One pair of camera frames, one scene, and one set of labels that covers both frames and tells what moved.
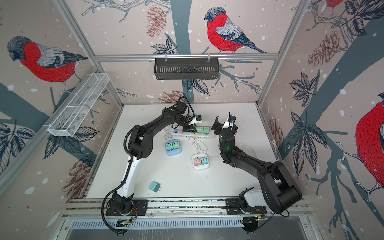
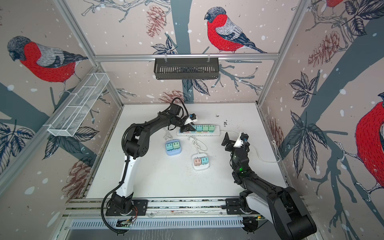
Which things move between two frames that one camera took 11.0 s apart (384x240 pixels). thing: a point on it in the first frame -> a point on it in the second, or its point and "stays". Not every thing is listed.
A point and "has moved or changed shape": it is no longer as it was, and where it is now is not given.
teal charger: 169,146 stays
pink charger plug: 197,161 stays
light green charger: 206,130 has moved or changed shape
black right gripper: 218,125 -> 228,141
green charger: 176,145 stays
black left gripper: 189,129 stays
